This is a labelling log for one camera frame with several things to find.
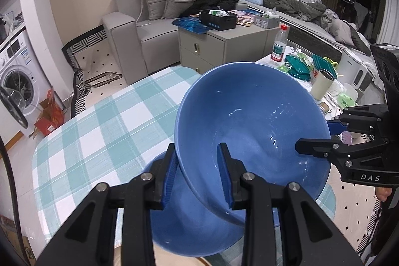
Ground cream tumbler cup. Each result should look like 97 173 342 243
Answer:
310 68 336 101

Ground red cardboard box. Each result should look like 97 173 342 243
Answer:
34 88 65 136

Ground black storage box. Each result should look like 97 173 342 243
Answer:
199 9 237 32

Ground grey tissue box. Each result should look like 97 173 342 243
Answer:
255 8 280 29

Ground white washing machine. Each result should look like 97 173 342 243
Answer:
0 12 52 129

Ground bed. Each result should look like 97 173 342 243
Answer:
237 0 385 80

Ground white side table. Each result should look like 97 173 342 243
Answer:
254 46 375 142

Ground blue bowl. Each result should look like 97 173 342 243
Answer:
145 150 250 257
175 63 331 226

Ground teal food container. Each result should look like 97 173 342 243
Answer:
312 53 339 80

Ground blue plastic bag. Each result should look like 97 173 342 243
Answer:
172 16 210 34

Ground cream mat with patterned border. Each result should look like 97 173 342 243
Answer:
62 27 184 117

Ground grey bedside cabinet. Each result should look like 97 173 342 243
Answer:
178 23 289 76

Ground clear plastic water bottle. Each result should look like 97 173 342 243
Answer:
271 24 290 62

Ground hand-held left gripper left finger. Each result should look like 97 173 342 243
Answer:
37 143 179 266

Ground brown cardboard box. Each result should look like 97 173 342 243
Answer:
0 214 35 266

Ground person's right hand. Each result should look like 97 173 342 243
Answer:
375 186 394 202

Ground teal container lids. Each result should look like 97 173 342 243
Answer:
285 55 313 80

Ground teal white checked tablecloth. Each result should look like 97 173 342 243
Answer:
33 66 336 266

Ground white electric kettle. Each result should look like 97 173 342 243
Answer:
337 49 370 92

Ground grey duvet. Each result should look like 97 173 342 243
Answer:
310 0 373 55

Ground olive green jacket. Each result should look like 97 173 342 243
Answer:
262 0 328 21

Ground grey sofa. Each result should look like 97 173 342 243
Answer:
103 0 279 86

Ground colourful magazine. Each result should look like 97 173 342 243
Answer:
235 9 261 27

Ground dark racket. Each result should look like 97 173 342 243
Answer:
84 72 123 87

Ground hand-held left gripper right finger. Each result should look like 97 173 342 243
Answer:
217 142 364 266

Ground white pegboard panel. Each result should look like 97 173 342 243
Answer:
327 173 384 258

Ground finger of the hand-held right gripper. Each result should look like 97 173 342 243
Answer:
295 138 392 173
327 104 392 140

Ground green wipes pack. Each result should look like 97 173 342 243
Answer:
338 93 356 108

